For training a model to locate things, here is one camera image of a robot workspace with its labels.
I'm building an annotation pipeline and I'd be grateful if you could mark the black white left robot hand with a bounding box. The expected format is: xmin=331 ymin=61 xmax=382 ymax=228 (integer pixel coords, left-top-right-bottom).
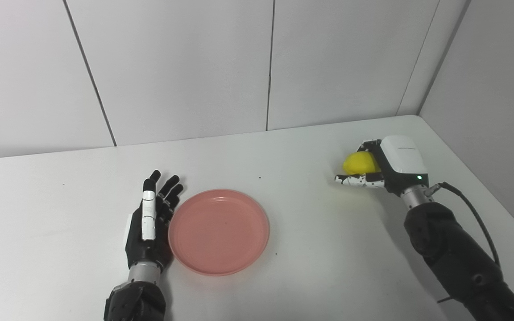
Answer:
xmin=124 ymin=170 xmax=184 ymax=270

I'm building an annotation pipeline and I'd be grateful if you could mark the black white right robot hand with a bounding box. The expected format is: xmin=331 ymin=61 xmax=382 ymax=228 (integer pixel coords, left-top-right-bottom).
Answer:
xmin=335 ymin=135 xmax=429 ymax=197

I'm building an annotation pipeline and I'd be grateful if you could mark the yellow lemon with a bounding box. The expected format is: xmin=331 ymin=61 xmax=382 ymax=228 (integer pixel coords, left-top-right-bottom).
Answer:
xmin=343 ymin=151 xmax=381 ymax=175

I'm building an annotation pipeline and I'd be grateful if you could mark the pink round plate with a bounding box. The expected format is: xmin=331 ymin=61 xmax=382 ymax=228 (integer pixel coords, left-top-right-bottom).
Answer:
xmin=168 ymin=189 xmax=270 ymax=276

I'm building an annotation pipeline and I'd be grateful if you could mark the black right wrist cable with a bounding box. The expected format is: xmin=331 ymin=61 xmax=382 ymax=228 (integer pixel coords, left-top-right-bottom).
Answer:
xmin=424 ymin=182 xmax=502 ymax=305

